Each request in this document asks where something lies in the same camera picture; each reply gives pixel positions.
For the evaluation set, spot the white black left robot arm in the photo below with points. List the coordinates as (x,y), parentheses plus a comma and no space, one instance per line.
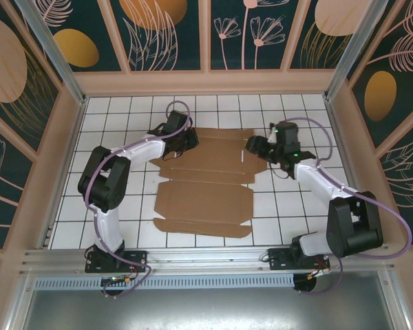
(105,227)

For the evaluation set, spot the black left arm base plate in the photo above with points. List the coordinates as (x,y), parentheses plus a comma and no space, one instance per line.
(137,258)

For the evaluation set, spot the grey metal sheet panel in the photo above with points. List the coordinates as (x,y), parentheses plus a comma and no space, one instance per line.
(206,309)

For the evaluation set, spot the yellow power connector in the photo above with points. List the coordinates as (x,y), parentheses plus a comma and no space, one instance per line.
(312,276)

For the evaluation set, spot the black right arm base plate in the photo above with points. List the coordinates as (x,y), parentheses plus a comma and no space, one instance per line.
(278,259)

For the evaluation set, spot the aluminium frame post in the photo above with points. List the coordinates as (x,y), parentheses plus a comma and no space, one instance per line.
(344,62)
(60,65)

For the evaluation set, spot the small green circuit board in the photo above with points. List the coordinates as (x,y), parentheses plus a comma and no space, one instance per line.
(118,279)

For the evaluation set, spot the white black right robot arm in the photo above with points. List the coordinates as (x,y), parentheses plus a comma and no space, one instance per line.
(316,182)

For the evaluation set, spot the aluminium table side rail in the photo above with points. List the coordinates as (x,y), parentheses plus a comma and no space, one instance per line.
(47,239)

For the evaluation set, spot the aluminium mounting rail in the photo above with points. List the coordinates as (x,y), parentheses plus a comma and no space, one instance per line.
(206,256)

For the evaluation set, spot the brown cardboard paper box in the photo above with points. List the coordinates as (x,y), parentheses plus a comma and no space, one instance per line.
(206,199)

